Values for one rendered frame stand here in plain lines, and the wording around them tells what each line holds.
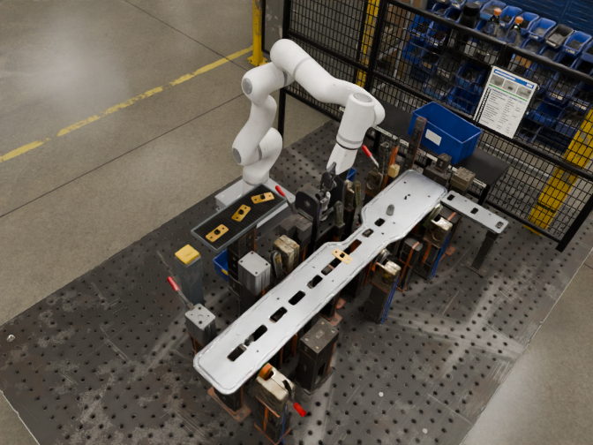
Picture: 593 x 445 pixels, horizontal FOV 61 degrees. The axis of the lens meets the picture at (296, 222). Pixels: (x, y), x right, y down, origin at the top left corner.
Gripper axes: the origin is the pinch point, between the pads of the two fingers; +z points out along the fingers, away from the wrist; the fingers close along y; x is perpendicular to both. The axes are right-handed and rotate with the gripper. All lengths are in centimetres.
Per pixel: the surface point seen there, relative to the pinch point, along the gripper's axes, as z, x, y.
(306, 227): 30.3, -8.5, -5.6
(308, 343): 41, 23, 30
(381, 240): 32.8, 15.1, -28.0
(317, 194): 18.6, -11.4, -12.0
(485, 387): 62, 79, -23
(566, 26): -27, 9, -236
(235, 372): 49, 11, 52
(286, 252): 33.2, -5.8, 9.5
